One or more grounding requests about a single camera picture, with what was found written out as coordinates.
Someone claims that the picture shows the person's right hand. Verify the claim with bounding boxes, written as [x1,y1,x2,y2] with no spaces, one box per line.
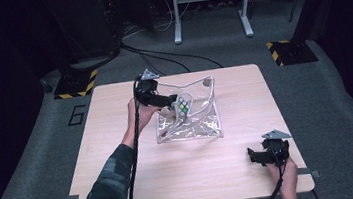
[266,155,302,199]

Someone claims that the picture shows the black yellow-striped base plate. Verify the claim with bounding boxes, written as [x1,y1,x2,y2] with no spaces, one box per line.
[265,35,320,69]
[51,67,102,101]

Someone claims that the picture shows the black floor cable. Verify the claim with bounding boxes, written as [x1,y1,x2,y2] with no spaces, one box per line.
[120,32,225,80]

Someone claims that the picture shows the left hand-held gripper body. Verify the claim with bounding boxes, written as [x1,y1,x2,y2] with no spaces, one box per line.
[131,66,163,100]

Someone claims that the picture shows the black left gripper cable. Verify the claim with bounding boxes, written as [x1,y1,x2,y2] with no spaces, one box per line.
[113,78,154,199]

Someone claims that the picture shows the multicoloured puzzle cube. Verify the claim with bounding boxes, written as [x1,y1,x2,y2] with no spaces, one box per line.
[176,94,193,117]

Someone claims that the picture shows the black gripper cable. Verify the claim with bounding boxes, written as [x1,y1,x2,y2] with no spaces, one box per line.
[254,151,292,199]
[113,78,154,199]

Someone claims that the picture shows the transparent plastic bag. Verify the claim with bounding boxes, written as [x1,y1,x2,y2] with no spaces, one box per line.
[149,74,225,146]

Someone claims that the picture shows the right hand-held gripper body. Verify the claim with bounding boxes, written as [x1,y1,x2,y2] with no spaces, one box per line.
[260,127,296,168]

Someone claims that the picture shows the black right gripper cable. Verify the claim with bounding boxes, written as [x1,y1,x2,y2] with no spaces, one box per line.
[254,151,292,199]

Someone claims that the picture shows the white floor cable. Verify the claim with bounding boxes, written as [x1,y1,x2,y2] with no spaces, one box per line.
[117,0,195,39]

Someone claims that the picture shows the person's left hand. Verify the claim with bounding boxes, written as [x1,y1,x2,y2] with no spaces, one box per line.
[116,94,166,151]

